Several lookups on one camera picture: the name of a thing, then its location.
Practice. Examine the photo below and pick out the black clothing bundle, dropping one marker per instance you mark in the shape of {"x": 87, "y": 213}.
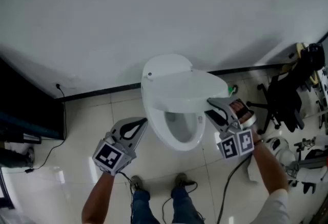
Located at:
{"x": 311, "y": 59}

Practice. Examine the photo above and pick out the person's right forearm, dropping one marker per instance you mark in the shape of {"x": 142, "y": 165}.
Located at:
{"x": 269, "y": 166}

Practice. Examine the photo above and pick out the white robot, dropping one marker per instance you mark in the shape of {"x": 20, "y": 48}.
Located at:
{"x": 279, "y": 151}

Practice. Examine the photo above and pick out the black wristband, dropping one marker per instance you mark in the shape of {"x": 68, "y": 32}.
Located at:
{"x": 258, "y": 142}

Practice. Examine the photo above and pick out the person's right hand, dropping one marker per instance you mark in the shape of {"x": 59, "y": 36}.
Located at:
{"x": 241, "y": 111}

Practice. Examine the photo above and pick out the black office chair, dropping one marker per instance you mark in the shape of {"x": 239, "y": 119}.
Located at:
{"x": 282, "y": 100}

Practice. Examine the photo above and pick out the cream yellow chair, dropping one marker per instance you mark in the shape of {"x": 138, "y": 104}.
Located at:
{"x": 299, "y": 50}

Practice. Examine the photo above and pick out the person's left leg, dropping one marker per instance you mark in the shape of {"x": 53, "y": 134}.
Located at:
{"x": 142, "y": 207}

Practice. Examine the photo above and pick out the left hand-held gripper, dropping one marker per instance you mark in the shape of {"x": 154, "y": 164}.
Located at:
{"x": 107, "y": 157}

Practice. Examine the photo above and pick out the black cabinet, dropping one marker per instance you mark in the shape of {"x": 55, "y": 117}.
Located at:
{"x": 30, "y": 105}

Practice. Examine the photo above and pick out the white shirt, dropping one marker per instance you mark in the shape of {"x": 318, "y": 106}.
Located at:
{"x": 289, "y": 208}

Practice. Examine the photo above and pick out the person's left shoe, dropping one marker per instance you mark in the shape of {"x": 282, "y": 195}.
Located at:
{"x": 137, "y": 183}

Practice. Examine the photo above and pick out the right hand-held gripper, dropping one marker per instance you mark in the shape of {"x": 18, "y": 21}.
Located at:
{"x": 238, "y": 144}

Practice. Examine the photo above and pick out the white toilet lid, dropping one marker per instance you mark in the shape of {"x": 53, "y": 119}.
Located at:
{"x": 184, "y": 84}

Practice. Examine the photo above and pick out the white office desk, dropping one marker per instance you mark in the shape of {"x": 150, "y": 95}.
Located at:
{"x": 323, "y": 89}

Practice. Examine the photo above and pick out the white toilet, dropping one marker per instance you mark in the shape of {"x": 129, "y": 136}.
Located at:
{"x": 164, "y": 64}

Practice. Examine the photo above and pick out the person's left forearm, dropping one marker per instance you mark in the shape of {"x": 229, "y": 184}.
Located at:
{"x": 97, "y": 197}

